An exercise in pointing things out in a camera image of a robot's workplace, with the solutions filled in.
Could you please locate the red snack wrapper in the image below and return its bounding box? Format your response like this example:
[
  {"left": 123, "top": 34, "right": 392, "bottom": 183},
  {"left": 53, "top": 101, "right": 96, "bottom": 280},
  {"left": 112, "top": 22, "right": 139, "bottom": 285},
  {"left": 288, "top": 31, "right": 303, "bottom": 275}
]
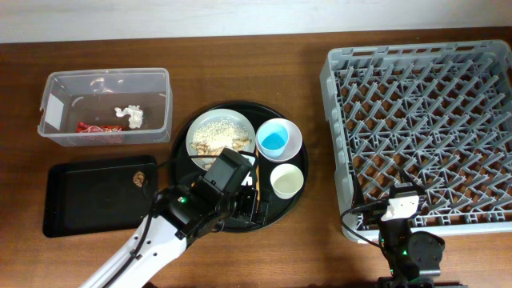
[{"left": 76, "top": 122, "right": 125, "bottom": 133}]

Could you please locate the white plastic fork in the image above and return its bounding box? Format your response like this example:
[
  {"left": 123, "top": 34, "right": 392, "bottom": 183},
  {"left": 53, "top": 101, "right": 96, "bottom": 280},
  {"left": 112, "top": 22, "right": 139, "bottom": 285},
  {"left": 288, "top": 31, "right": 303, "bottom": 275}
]
[{"left": 242, "top": 154, "right": 255, "bottom": 186}]

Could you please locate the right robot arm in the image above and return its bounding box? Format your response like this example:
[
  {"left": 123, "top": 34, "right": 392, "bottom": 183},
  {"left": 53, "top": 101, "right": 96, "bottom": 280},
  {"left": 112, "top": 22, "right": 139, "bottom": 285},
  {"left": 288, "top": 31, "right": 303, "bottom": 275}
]
[{"left": 353, "top": 170, "right": 445, "bottom": 288}]

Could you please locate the pile of peanut shells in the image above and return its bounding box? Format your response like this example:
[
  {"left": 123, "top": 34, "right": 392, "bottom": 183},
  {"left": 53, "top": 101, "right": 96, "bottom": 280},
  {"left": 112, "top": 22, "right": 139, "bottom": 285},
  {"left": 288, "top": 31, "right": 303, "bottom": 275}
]
[{"left": 191, "top": 136, "right": 254, "bottom": 170}]

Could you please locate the black rectangular tray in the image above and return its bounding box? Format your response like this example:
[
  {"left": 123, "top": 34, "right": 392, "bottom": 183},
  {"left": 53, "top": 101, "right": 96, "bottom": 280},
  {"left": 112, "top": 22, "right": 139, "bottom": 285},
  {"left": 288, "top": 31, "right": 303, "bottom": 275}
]
[{"left": 42, "top": 155, "right": 158, "bottom": 238}]

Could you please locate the small white bowl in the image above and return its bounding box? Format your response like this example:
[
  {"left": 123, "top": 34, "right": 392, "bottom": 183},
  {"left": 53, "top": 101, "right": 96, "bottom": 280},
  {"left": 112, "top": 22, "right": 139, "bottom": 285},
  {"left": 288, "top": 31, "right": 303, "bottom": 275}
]
[{"left": 256, "top": 118, "right": 302, "bottom": 162}]

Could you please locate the brown walnut piece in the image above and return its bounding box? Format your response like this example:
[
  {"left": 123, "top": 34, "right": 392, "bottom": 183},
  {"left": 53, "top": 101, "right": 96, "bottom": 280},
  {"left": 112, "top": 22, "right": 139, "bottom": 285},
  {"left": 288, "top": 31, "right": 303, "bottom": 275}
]
[{"left": 133, "top": 171, "right": 147, "bottom": 188}]

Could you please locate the round black serving tray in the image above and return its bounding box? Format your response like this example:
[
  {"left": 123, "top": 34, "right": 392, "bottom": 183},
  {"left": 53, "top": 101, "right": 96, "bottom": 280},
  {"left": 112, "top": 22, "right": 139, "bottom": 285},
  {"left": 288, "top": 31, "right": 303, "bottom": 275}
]
[{"left": 169, "top": 101, "right": 304, "bottom": 233}]

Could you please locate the grey plate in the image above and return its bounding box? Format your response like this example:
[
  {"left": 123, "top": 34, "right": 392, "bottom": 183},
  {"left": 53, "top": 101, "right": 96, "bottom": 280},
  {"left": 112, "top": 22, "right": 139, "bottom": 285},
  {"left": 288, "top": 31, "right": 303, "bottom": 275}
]
[{"left": 186, "top": 109, "right": 255, "bottom": 156}]

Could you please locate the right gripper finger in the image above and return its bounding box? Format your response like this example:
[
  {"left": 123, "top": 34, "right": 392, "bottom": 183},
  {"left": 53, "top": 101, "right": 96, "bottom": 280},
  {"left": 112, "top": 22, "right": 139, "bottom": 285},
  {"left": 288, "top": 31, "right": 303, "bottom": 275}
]
[
  {"left": 399, "top": 169, "right": 426, "bottom": 196},
  {"left": 352, "top": 174, "right": 365, "bottom": 208}
]

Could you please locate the wooden chopstick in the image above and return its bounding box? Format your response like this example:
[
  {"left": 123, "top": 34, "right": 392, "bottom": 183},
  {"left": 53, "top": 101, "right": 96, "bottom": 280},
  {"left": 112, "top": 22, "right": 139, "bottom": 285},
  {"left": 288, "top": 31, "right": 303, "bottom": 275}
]
[{"left": 255, "top": 159, "right": 261, "bottom": 204}]

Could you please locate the white paper cup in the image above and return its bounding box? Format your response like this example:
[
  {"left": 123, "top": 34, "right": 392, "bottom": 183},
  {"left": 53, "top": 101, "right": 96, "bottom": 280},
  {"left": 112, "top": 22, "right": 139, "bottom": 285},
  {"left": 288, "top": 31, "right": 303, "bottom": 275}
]
[{"left": 270, "top": 163, "right": 304, "bottom": 200}]

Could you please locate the grey dishwasher rack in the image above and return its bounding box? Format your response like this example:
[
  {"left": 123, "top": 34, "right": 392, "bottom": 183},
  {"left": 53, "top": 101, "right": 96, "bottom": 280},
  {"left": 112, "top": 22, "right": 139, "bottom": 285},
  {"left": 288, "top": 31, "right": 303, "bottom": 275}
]
[{"left": 320, "top": 40, "right": 511, "bottom": 242}]

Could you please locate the white tissue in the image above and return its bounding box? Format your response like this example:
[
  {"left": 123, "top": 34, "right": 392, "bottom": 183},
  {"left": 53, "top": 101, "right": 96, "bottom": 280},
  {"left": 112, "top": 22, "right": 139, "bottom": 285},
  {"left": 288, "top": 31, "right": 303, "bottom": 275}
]
[{"left": 114, "top": 105, "right": 144, "bottom": 129}]

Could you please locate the blue plastic cup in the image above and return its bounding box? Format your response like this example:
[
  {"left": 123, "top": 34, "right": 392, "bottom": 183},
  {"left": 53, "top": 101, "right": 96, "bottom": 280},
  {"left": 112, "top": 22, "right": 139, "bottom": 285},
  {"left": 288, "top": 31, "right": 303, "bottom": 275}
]
[{"left": 257, "top": 121, "right": 289, "bottom": 158}]

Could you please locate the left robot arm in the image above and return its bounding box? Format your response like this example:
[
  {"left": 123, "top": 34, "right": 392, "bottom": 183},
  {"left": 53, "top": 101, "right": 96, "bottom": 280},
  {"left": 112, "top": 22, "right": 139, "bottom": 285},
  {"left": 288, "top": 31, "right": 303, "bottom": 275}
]
[{"left": 82, "top": 148, "right": 259, "bottom": 287}]

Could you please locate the clear plastic bin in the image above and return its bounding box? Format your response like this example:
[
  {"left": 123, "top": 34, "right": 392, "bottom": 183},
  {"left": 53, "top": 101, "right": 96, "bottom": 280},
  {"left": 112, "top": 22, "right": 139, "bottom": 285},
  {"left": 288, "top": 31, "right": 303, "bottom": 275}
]
[{"left": 38, "top": 68, "right": 173, "bottom": 146}]

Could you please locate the pile of white rice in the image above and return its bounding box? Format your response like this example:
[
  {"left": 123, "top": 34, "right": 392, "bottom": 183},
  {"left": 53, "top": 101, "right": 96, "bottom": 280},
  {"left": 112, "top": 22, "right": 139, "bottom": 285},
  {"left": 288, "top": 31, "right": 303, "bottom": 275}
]
[{"left": 191, "top": 119, "right": 252, "bottom": 150}]

